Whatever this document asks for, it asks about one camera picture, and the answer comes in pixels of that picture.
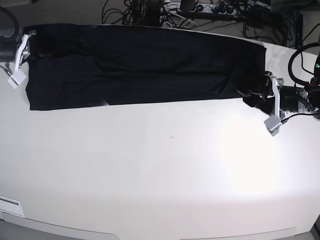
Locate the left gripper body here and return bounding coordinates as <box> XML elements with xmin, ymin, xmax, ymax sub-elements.
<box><xmin>261</xmin><ymin>71</ymin><xmax>309</xmax><ymax>120</ymax></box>

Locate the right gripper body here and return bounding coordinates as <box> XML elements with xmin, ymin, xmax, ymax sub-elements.
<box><xmin>0</xmin><ymin>30</ymin><xmax>37</xmax><ymax>75</ymax></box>

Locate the black T-shirt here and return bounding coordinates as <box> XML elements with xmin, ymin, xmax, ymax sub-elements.
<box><xmin>25</xmin><ymin>23</ymin><xmax>266</xmax><ymax>111</ymax></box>

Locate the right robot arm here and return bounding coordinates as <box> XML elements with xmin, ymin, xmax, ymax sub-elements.
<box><xmin>0</xmin><ymin>7</ymin><xmax>36</xmax><ymax>77</ymax></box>

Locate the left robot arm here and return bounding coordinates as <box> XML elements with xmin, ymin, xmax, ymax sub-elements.
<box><xmin>237</xmin><ymin>33</ymin><xmax>320</xmax><ymax>130</ymax></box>

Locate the black equipment box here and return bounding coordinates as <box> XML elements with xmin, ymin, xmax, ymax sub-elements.
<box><xmin>246</xmin><ymin>5</ymin><xmax>283</xmax><ymax>28</ymax></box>

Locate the white power strip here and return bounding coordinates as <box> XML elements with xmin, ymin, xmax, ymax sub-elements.
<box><xmin>195</xmin><ymin>2</ymin><xmax>237</xmax><ymax>15</ymax></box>

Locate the white label plate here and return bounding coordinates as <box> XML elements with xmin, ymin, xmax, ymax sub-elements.
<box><xmin>0</xmin><ymin>196</ymin><xmax>25</xmax><ymax>218</ymax></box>

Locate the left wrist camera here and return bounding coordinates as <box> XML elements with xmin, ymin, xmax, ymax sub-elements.
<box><xmin>264</xmin><ymin>115</ymin><xmax>282</xmax><ymax>137</ymax></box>

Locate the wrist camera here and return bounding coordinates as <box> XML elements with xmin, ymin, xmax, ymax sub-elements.
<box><xmin>264</xmin><ymin>115</ymin><xmax>282</xmax><ymax>137</ymax></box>
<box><xmin>8</xmin><ymin>71</ymin><xmax>27</xmax><ymax>89</ymax></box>

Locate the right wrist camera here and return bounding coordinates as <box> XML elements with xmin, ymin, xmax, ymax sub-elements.
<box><xmin>8</xmin><ymin>71</ymin><xmax>27</xmax><ymax>89</ymax></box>

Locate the black cable bundle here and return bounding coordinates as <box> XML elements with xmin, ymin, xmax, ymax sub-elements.
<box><xmin>241</xmin><ymin>7</ymin><xmax>305</xmax><ymax>51</ymax></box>

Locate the black pedestal column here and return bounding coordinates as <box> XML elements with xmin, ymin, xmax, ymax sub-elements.
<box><xmin>134</xmin><ymin>0</ymin><xmax>164</xmax><ymax>27</ymax></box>

